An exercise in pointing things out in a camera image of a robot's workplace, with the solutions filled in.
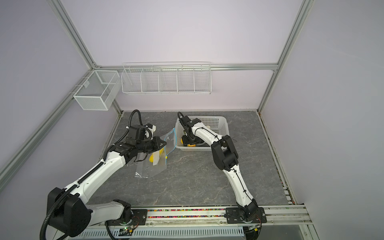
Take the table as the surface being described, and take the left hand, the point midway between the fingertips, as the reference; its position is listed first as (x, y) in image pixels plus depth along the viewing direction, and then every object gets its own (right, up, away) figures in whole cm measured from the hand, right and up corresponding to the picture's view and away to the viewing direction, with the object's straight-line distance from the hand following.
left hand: (166, 144), depth 79 cm
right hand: (+12, -2, +20) cm, 23 cm away
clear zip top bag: (-15, -16, +11) cm, 25 cm away
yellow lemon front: (+14, -2, +13) cm, 19 cm away
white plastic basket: (+31, +11, +28) cm, 43 cm away
